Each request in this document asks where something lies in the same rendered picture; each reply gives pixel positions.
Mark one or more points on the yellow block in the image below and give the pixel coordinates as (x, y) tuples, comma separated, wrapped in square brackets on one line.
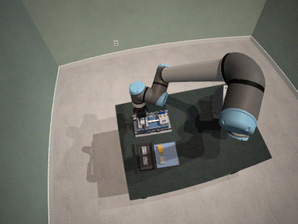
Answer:
[(160, 149)]

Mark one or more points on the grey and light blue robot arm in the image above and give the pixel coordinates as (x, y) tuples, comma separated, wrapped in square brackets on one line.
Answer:
[(243, 99)]

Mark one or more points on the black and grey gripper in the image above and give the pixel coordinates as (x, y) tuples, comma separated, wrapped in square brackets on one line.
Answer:
[(141, 112)]

